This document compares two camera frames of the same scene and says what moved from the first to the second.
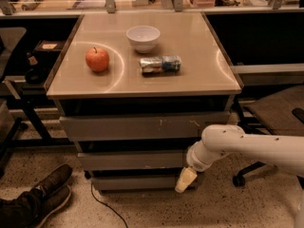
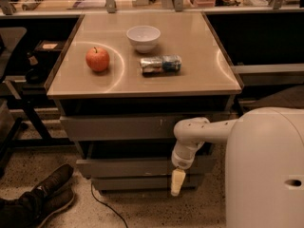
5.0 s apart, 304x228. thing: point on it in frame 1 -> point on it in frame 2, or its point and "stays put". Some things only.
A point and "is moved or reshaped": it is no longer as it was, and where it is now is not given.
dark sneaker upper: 52,180 stays put
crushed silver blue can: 161,66 stays put
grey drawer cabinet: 135,93 stays put
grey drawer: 132,161 is moved or reshaped
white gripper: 195,162 -> 181,160
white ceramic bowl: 143,37 stays put
